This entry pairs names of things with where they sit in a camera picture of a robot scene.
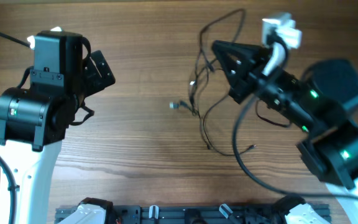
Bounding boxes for black usb cables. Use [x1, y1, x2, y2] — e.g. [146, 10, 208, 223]
[169, 8, 257, 157]

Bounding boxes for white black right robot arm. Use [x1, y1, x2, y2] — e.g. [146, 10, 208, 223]
[212, 40, 358, 223]

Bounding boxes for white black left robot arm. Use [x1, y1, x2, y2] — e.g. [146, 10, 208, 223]
[0, 28, 116, 223]

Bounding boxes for black right camera cable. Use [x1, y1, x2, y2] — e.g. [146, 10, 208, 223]
[231, 34, 358, 211]

